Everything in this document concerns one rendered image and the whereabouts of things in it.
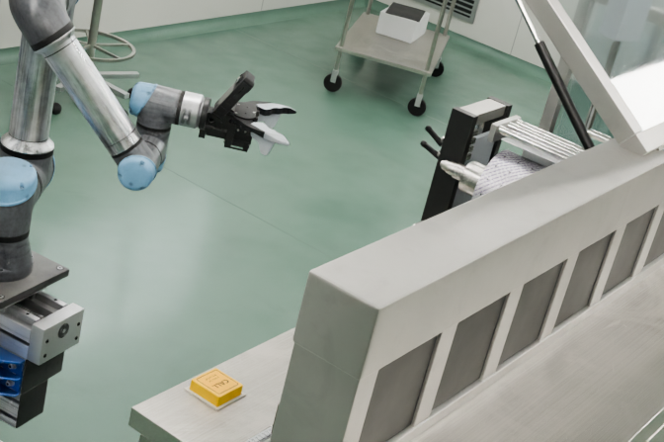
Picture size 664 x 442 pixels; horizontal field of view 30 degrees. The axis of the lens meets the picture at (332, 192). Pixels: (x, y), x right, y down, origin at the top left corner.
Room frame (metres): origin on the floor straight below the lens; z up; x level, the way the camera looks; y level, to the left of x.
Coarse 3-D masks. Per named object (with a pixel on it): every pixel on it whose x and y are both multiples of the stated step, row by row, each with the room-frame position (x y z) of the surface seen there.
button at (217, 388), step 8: (200, 376) 1.94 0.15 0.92; (208, 376) 1.95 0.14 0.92; (216, 376) 1.96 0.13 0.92; (224, 376) 1.96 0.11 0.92; (192, 384) 1.93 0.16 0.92; (200, 384) 1.92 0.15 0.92; (208, 384) 1.93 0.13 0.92; (216, 384) 1.93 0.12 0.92; (224, 384) 1.94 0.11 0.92; (232, 384) 1.95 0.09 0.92; (240, 384) 1.95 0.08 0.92; (200, 392) 1.91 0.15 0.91; (208, 392) 1.91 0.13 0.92; (216, 392) 1.91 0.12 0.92; (224, 392) 1.91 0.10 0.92; (232, 392) 1.93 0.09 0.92; (240, 392) 1.95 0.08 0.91; (208, 400) 1.90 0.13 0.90; (216, 400) 1.89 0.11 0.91; (224, 400) 1.91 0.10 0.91
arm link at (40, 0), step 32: (32, 0) 2.33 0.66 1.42; (64, 0) 2.39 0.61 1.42; (32, 32) 2.31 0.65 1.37; (64, 32) 2.33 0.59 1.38; (64, 64) 2.32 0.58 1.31; (96, 96) 2.33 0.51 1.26; (96, 128) 2.33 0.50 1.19; (128, 128) 2.35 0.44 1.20; (128, 160) 2.31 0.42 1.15; (160, 160) 2.41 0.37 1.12
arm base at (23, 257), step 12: (0, 240) 2.29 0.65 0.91; (12, 240) 2.30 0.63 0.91; (24, 240) 2.33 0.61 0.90; (0, 252) 2.29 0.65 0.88; (12, 252) 2.30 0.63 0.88; (24, 252) 2.32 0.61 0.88; (0, 264) 2.29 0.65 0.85; (12, 264) 2.29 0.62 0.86; (24, 264) 2.32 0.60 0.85; (0, 276) 2.28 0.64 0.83; (12, 276) 2.29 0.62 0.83; (24, 276) 2.32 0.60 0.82
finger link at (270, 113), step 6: (258, 108) 2.54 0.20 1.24; (264, 108) 2.54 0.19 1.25; (270, 108) 2.54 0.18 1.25; (276, 108) 2.55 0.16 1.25; (282, 108) 2.56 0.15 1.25; (288, 108) 2.57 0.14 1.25; (264, 114) 2.53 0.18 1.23; (270, 114) 2.54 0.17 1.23; (276, 114) 2.57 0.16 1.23; (258, 120) 2.54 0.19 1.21; (264, 120) 2.55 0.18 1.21; (270, 120) 2.56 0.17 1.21; (276, 120) 2.57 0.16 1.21; (270, 126) 2.57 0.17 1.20
